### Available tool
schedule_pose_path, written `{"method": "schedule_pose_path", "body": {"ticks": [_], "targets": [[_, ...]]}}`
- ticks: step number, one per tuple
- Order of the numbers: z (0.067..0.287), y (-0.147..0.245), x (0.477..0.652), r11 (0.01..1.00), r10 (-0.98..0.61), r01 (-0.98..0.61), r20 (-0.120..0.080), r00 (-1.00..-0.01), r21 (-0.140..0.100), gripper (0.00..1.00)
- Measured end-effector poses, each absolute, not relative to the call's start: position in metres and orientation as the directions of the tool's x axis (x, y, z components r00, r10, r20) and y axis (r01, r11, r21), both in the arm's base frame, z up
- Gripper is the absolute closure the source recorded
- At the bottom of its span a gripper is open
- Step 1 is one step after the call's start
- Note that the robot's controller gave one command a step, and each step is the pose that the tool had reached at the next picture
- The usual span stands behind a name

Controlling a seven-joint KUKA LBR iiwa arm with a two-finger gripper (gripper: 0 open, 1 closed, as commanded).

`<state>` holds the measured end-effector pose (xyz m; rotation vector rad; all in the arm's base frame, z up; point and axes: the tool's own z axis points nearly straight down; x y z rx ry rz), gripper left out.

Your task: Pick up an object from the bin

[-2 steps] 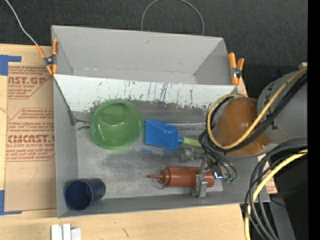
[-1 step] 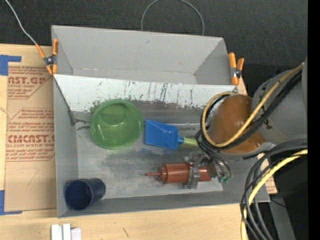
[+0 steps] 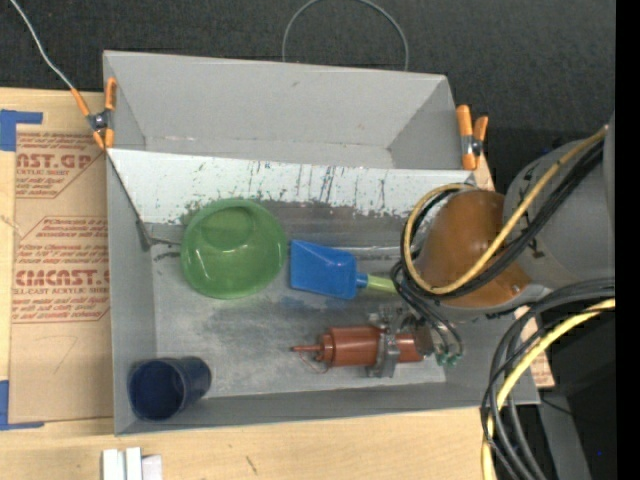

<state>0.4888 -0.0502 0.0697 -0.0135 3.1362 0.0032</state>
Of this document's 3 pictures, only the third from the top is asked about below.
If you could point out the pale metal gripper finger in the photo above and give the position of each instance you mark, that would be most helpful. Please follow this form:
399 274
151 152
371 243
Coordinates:
384 363
385 319

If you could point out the brown cardboard board red print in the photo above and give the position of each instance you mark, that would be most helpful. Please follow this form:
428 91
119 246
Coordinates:
55 248

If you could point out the red-brown squeeze bottle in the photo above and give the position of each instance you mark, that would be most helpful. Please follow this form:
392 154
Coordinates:
352 346

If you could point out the dark blue cup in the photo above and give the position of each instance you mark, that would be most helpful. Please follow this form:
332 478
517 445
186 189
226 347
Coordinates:
165 388

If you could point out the green translucent bowl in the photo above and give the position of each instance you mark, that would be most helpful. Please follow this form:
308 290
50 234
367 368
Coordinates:
230 253

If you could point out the grey metal bin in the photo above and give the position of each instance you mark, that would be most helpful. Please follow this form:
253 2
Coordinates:
280 108

